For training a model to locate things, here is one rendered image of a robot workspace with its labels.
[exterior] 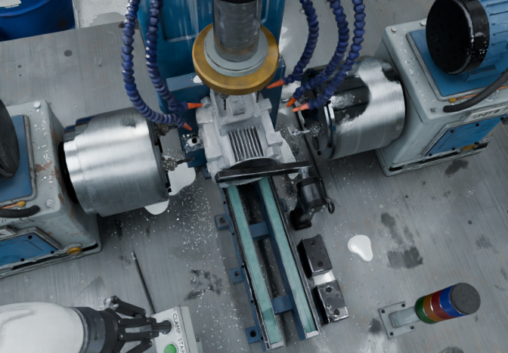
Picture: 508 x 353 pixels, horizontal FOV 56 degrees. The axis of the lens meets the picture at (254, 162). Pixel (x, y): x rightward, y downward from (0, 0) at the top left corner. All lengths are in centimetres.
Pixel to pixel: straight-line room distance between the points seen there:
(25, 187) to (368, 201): 93
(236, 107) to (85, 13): 137
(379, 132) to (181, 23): 55
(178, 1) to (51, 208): 53
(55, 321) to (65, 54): 114
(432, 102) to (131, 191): 75
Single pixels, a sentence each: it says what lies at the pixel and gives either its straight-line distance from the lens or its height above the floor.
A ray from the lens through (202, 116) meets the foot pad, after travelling 122.
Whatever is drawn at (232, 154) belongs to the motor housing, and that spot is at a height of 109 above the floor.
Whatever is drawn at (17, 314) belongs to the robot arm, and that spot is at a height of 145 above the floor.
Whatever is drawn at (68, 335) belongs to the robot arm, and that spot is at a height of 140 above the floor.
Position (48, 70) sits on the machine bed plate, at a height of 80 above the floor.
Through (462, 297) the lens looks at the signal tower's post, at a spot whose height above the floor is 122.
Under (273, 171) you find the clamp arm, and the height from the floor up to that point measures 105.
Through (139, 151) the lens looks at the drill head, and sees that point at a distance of 110.
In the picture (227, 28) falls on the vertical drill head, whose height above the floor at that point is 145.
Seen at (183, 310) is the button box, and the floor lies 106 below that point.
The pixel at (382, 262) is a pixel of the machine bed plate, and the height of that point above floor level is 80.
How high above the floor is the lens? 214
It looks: 66 degrees down
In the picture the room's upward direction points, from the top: 6 degrees clockwise
